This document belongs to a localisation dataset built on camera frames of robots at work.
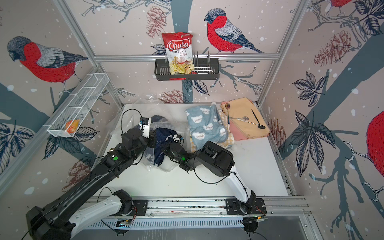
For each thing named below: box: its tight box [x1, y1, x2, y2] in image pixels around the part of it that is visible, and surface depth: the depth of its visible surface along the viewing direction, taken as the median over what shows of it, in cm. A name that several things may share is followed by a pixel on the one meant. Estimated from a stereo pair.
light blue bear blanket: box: [185, 104, 229, 150], surface depth 92 cm
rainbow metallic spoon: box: [225, 103, 231, 125], surface depth 120 cm
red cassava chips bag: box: [161, 32, 197, 75], surface depth 85 cm
